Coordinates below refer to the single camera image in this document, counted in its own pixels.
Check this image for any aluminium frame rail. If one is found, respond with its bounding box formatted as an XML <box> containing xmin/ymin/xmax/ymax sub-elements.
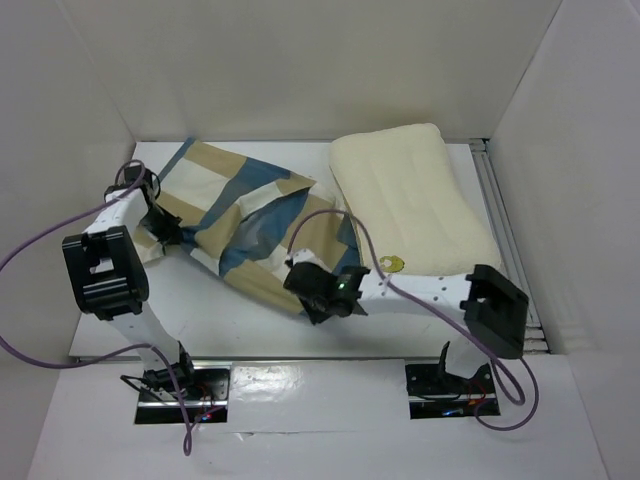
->
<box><xmin>470</xmin><ymin>139</ymin><xmax>551</xmax><ymax>355</ymax></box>

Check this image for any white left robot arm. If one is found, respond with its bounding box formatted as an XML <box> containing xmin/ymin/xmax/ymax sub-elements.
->
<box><xmin>62</xmin><ymin>160</ymin><xmax>198</xmax><ymax>399</ymax></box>

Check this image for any cream pillow with duck patch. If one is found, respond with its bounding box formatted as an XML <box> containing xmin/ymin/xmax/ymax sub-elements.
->
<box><xmin>329</xmin><ymin>123</ymin><xmax>502</xmax><ymax>276</ymax></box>

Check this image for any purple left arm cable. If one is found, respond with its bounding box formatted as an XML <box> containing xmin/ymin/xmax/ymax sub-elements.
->
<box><xmin>0</xmin><ymin>159</ymin><xmax>196</xmax><ymax>457</ymax></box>

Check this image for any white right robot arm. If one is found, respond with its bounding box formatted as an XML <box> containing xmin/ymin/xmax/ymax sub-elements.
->
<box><xmin>283</xmin><ymin>260</ymin><xmax>529</xmax><ymax>392</ymax></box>

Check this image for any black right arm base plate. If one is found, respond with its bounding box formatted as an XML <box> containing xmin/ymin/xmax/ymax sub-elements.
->
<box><xmin>405</xmin><ymin>362</ymin><xmax>500</xmax><ymax>420</ymax></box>

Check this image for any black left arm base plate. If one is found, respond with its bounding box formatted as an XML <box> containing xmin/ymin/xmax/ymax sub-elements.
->
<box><xmin>120</xmin><ymin>364</ymin><xmax>231</xmax><ymax>425</ymax></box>

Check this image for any blue beige plaid pillowcase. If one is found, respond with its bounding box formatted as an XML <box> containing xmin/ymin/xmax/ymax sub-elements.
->
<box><xmin>157</xmin><ymin>138</ymin><xmax>361</xmax><ymax>314</ymax></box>

